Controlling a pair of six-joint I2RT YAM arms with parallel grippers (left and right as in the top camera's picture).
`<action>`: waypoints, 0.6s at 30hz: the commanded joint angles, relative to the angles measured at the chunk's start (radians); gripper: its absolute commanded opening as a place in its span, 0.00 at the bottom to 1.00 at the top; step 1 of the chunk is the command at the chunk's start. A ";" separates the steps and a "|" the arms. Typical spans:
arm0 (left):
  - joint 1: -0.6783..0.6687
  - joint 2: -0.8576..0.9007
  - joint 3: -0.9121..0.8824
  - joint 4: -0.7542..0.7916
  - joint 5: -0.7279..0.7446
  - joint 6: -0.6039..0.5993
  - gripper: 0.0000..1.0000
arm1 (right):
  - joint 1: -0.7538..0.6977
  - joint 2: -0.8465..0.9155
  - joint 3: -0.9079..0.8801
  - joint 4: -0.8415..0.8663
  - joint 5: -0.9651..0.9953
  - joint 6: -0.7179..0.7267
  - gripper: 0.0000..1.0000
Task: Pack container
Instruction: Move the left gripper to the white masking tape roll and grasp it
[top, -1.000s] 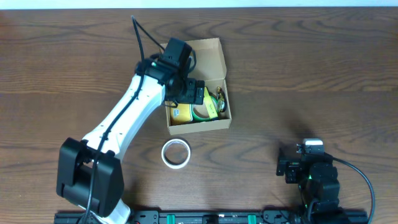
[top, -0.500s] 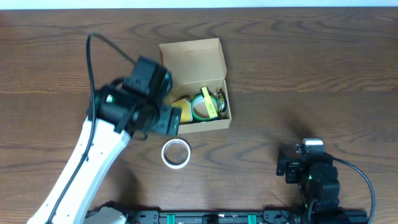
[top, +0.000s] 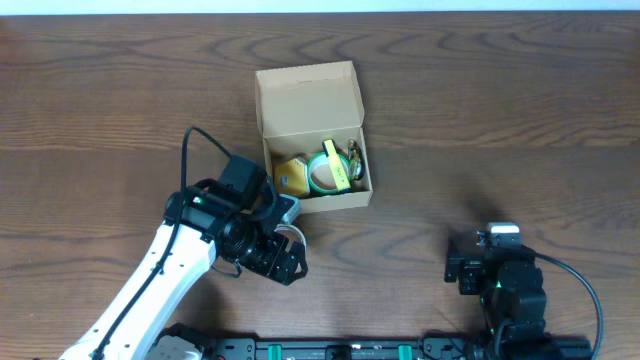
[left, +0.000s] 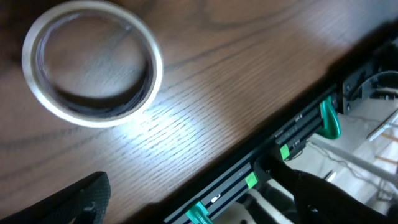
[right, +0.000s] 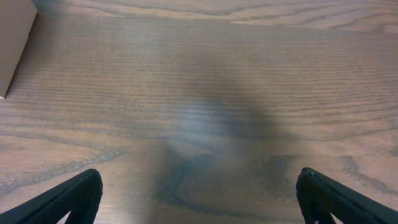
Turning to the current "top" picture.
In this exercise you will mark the cardboard box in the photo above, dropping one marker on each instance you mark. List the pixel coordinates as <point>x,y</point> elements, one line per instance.
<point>298,108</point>

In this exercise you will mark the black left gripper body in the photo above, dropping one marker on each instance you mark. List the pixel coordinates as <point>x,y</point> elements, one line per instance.
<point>262,243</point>

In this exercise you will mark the yellow highlighter marker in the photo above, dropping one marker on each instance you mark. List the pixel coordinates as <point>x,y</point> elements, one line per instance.
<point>338,171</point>

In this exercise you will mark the green tape roll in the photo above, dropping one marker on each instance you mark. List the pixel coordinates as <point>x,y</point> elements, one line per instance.
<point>320,176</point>

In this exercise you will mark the white tape roll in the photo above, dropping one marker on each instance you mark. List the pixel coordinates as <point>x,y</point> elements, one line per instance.
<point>293,234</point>

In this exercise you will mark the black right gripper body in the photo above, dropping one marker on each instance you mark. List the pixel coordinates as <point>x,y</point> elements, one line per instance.
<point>472,280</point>

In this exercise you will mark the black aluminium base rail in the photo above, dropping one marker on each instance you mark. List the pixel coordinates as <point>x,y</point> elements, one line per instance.
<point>375,349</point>

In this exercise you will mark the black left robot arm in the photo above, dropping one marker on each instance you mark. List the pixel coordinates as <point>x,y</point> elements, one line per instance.
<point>184,248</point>

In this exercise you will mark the yellow sticky note pad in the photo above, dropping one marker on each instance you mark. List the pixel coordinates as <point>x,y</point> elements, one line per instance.
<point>291,177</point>

